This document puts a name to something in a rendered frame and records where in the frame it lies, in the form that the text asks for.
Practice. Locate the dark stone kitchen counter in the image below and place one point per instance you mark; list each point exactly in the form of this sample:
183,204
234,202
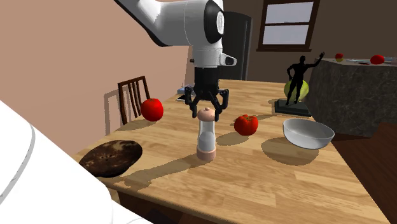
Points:
350,96

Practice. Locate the window with brown frame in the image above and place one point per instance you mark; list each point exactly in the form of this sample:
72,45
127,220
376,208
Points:
287,26

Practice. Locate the grey bowl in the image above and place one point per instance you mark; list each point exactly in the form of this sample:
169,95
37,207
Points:
307,135

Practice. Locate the black refrigerator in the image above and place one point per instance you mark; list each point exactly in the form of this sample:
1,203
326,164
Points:
237,46

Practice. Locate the dark brown round bread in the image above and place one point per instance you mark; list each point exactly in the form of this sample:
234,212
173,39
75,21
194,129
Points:
110,158

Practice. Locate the yellow-green round melon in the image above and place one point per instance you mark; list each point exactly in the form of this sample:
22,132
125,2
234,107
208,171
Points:
304,88

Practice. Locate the red apple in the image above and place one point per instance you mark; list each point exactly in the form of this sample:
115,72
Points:
152,110

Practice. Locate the grey flat book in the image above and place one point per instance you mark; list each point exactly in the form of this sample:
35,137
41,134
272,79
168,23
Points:
182,91

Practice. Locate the black human figure statue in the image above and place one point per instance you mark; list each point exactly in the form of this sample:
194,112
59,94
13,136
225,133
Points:
298,74

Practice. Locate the brown wooden chair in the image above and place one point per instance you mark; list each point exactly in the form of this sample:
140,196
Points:
124,102

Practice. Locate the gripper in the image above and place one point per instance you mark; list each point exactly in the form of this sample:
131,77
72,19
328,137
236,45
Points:
206,82

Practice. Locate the wooden table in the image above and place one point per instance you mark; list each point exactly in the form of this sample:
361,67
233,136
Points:
263,186

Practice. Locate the pink and clear pepper mill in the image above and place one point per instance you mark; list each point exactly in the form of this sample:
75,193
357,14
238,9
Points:
206,139

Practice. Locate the red tomato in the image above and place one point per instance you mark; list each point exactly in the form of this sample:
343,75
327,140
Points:
246,125

